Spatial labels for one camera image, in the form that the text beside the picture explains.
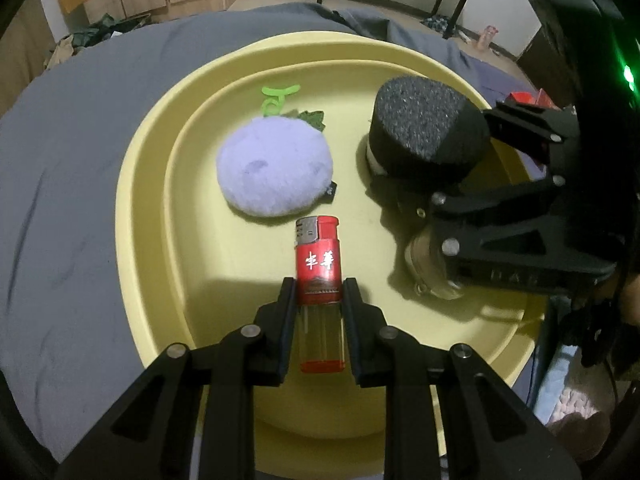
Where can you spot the red lighter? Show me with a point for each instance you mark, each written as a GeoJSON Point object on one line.
{"type": "Point", "coordinates": [320, 260]}

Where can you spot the grey blanket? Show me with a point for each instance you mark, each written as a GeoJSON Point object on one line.
{"type": "Point", "coordinates": [75, 185]}

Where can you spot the pile of clothes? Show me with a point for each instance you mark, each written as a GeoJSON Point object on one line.
{"type": "Point", "coordinates": [95, 32]}

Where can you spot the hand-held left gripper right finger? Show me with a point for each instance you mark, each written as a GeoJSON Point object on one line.
{"type": "Point", "coordinates": [351, 332]}

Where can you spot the black round sponge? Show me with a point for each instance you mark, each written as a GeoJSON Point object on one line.
{"type": "Point", "coordinates": [420, 125]}

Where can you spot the purple plush fruit toy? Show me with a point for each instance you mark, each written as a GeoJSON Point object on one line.
{"type": "Point", "coordinates": [275, 165]}

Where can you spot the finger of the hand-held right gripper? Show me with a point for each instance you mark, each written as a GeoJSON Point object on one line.
{"type": "Point", "coordinates": [505, 230]}
{"type": "Point", "coordinates": [545, 130]}

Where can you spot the small red box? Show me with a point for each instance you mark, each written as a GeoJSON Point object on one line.
{"type": "Point", "coordinates": [522, 98]}

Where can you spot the light blue towel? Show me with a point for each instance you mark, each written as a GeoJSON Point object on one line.
{"type": "Point", "coordinates": [552, 380]}

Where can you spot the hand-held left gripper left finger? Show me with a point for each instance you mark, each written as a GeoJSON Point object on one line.
{"type": "Point", "coordinates": [287, 322]}

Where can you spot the yellow plastic basin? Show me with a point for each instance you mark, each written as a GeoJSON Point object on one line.
{"type": "Point", "coordinates": [210, 280]}

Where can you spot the clear round glass jar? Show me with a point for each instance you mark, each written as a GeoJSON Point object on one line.
{"type": "Point", "coordinates": [432, 265]}

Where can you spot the pink blanket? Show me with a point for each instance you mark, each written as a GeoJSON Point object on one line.
{"type": "Point", "coordinates": [580, 415]}

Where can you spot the checked cloth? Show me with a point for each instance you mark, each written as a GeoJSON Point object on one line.
{"type": "Point", "coordinates": [437, 22]}

